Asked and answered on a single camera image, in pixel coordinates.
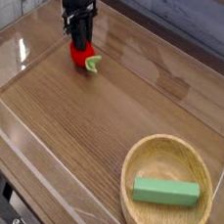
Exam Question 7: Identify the clear acrylic table enclosure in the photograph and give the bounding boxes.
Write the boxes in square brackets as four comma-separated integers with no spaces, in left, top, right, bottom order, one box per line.
[0,0,224,224]

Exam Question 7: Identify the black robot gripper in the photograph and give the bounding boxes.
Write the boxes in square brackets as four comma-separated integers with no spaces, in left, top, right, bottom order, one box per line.
[62,0,98,51]

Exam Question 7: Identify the green rectangular block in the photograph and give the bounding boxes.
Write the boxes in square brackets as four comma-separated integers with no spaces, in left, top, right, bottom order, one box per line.
[132,177,201,206]

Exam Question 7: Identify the red plush strawberry green stem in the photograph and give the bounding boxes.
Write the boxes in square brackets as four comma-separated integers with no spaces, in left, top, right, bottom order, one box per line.
[69,41,102,73]

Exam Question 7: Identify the wooden bowl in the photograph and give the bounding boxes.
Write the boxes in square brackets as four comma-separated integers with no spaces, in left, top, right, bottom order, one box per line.
[120,134,213,224]

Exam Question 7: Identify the black metal table leg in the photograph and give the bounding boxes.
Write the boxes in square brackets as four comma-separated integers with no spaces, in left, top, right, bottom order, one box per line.
[0,180,26,224]

